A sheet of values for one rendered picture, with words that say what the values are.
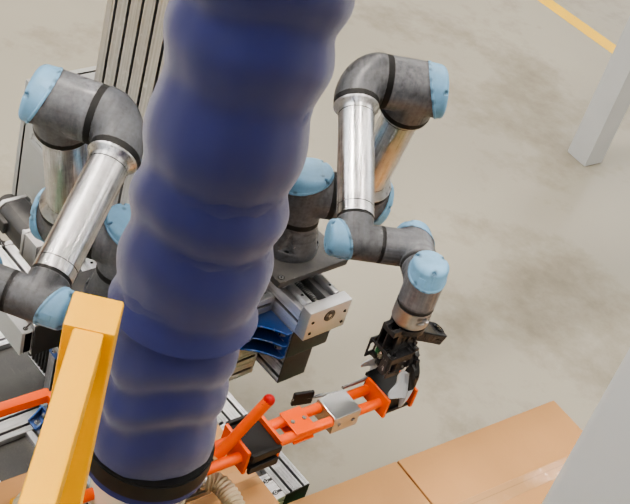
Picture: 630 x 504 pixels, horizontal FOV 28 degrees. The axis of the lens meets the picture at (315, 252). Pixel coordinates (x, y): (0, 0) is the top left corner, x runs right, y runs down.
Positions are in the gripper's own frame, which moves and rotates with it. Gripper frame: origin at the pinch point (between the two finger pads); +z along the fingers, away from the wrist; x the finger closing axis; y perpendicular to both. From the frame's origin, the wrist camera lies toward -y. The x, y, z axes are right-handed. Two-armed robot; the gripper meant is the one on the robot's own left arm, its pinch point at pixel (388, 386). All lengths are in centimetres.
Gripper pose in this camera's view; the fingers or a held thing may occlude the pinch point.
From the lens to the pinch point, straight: 262.0
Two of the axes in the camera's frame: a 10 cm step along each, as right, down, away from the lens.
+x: 5.8, 6.2, -5.3
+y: -7.8, 2.3, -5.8
